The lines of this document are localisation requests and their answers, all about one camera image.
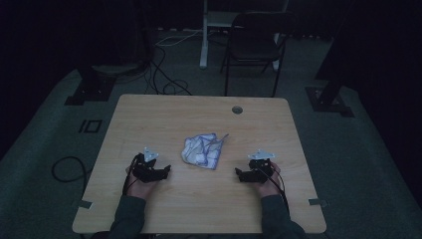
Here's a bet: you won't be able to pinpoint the person's left hand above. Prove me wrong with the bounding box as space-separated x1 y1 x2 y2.
125 166 158 201

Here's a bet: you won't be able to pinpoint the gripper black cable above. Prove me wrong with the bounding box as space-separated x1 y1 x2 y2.
260 162 292 215
121 153 138 197

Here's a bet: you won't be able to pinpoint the person's right hand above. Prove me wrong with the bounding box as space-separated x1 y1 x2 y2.
253 161 283 199

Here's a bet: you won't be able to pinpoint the white floor cable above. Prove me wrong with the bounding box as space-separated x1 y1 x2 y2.
154 29 204 47

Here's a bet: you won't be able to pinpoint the looped black floor cable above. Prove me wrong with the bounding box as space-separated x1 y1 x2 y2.
51 155 90 192

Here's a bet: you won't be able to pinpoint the black folding chair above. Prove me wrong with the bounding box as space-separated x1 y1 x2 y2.
220 11 297 99

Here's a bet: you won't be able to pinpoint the round grey stand base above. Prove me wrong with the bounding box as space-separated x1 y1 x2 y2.
91 61 150 78

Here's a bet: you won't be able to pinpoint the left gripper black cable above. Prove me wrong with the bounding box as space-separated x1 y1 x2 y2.
121 153 138 197

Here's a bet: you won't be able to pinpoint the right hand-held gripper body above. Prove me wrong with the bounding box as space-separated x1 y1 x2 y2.
247 148 277 184

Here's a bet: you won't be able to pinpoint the white cloth with purple edge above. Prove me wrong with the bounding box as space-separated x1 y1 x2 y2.
180 132 230 171

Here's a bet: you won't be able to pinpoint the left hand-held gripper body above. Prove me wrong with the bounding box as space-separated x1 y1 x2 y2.
131 146 160 184

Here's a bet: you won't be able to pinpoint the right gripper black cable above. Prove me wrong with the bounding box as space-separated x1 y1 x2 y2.
260 162 292 215

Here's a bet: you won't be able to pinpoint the black floor cables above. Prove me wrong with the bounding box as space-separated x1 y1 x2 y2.
143 44 194 97

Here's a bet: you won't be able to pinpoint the black metal stand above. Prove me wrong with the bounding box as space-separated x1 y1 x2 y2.
64 65 117 107
305 0 355 119

